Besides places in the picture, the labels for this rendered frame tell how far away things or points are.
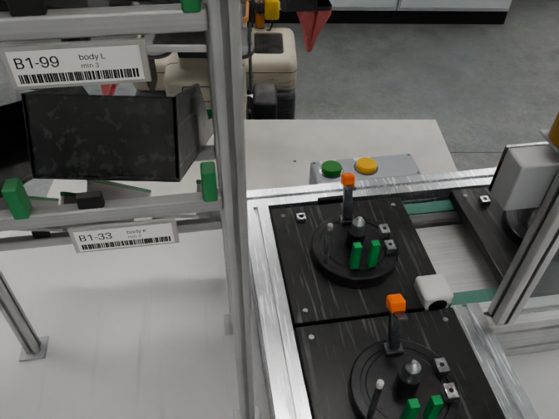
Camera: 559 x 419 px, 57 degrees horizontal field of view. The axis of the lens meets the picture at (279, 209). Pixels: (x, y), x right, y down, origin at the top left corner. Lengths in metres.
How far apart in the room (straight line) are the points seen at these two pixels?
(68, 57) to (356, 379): 0.52
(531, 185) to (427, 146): 0.65
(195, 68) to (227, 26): 1.11
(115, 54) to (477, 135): 2.69
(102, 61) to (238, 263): 0.23
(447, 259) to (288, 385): 0.39
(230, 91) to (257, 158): 0.83
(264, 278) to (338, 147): 0.51
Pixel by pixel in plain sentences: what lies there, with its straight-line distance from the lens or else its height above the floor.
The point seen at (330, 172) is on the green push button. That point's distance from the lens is 1.00.
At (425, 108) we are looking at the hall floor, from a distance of 3.09.
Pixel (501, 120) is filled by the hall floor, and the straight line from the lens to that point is 3.13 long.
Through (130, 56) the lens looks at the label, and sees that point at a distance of 0.36.
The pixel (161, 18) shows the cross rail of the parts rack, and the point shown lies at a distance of 0.35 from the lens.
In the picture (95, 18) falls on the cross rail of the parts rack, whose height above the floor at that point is 1.47.
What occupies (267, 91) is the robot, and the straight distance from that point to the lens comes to 1.65.
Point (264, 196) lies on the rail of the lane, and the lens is 0.96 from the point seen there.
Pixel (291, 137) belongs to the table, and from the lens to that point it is 1.27.
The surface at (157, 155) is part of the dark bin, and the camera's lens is 0.46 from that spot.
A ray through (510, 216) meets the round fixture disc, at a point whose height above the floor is 0.99.
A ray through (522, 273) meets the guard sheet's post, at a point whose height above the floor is 1.08.
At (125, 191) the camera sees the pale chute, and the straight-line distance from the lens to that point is 0.76.
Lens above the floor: 1.61
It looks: 44 degrees down
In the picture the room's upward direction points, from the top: 1 degrees clockwise
